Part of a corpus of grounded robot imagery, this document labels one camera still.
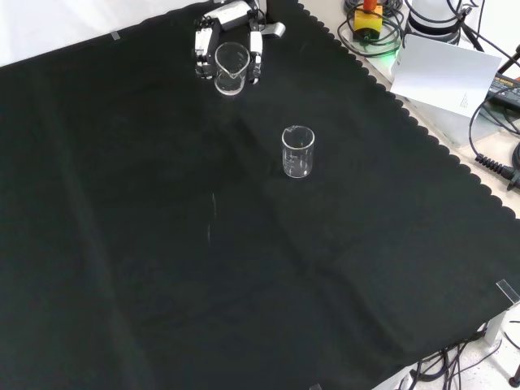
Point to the black scalloped bench cloth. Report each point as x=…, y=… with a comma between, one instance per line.
x=162, y=243

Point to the clear glass beaker with spout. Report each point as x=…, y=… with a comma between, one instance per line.
x=230, y=83

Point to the yellow emergency stop button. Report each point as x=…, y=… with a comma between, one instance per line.
x=367, y=22

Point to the clear tape strip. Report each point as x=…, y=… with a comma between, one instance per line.
x=508, y=291
x=315, y=386
x=115, y=36

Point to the black power adapter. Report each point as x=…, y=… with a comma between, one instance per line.
x=503, y=87

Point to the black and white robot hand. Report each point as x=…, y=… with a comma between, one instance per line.
x=202, y=44

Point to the clear graduated glass beaker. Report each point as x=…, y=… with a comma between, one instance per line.
x=297, y=162

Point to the white bench leg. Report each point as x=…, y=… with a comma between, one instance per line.
x=493, y=329

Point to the black tripod leg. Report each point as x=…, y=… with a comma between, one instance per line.
x=510, y=61

